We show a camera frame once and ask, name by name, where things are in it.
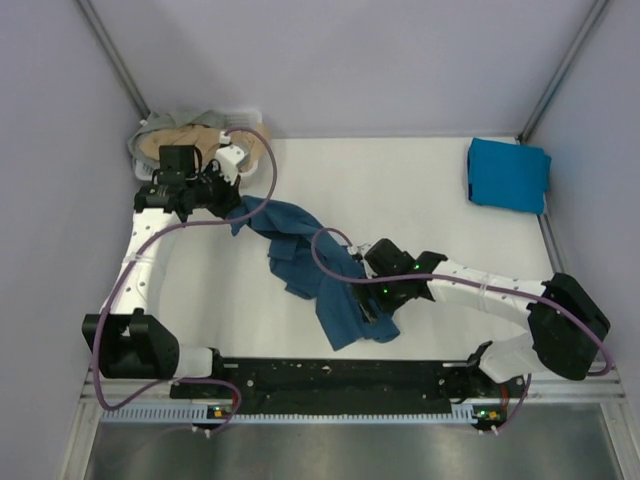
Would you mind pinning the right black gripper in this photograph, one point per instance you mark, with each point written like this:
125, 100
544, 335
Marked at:
369, 290

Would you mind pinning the beige t shirt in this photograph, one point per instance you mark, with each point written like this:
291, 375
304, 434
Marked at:
205, 138

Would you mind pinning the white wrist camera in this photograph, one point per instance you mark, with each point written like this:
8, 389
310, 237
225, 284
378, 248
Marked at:
357, 252
231, 157

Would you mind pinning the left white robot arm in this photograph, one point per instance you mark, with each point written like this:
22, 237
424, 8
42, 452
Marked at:
134, 344

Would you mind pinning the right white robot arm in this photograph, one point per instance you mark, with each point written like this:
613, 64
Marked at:
561, 322

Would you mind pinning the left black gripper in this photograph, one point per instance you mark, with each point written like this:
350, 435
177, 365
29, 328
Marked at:
231, 196

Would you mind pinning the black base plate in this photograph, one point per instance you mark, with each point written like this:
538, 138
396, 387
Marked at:
347, 402

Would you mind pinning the folded bright blue t shirt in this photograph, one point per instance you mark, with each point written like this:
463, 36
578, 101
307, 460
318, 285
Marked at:
508, 176

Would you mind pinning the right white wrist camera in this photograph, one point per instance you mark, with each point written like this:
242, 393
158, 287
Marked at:
357, 252

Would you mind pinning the dark blue t shirt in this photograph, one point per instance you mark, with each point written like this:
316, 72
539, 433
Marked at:
290, 230

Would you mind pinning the right aluminium frame post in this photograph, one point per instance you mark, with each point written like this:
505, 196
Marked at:
594, 17

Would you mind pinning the light blue cable duct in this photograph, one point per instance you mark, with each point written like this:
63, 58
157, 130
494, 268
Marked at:
202, 414

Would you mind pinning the grey t shirt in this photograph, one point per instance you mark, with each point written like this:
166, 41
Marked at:
170, 119

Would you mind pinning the left aluminium frame post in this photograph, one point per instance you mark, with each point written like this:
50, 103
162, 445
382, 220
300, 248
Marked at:
113, 57

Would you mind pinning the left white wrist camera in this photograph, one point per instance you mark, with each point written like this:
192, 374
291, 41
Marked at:
231, 157

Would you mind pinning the aluminium frame post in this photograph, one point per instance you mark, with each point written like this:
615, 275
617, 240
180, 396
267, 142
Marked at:
594, 17
113, 57

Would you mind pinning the white plastic basket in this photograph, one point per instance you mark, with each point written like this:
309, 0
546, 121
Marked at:
247, 118

